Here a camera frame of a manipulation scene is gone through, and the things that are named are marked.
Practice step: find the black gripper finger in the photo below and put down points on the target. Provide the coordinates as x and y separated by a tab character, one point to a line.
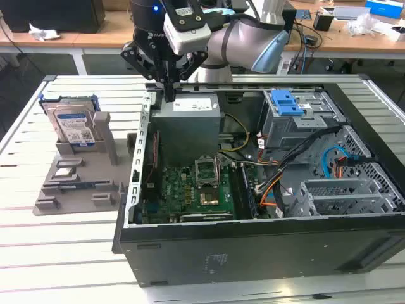
193	61
136	57

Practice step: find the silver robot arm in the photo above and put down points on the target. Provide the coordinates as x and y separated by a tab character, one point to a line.
234	35

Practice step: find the metal disk bay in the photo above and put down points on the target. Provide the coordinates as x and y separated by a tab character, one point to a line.
341	196

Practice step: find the wooden desk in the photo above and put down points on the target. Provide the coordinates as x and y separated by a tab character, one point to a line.
95	39

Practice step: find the grey power supply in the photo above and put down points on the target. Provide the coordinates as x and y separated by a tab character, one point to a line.
186	130

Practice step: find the large black box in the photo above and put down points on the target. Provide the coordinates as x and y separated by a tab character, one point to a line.
53	14

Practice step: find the crumpled white paper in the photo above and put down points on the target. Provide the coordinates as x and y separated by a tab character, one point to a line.
42	33

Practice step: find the blue drive latch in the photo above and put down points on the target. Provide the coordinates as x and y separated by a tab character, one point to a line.
286	103

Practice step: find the thin locking lever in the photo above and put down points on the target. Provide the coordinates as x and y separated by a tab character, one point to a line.
218	171

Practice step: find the grey drive cage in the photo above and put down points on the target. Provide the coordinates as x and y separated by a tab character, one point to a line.
284	130

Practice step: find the grey parts rack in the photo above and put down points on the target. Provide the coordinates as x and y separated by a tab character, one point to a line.
85	168

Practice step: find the green motherboard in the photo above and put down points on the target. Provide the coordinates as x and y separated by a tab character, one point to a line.
183	190

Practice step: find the black RAM slot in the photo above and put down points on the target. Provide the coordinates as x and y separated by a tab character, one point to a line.
235	190
249	193

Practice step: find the small black box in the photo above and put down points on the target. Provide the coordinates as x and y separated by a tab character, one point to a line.
322	22

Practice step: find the CPU socket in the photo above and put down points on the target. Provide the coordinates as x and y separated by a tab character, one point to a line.
209	197

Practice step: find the silver CPU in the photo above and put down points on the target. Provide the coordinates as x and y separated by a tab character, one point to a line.
63	173

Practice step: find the black expansion slot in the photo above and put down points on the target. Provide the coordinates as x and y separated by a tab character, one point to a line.
205	217

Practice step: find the clear plastic bag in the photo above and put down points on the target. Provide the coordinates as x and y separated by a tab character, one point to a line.
360	25

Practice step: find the black PC case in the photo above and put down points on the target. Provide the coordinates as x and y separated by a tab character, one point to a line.
253	250

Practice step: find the blue cardboard box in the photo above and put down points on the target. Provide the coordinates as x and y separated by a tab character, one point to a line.
384	8

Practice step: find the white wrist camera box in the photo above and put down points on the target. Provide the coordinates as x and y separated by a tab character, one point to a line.
190	36

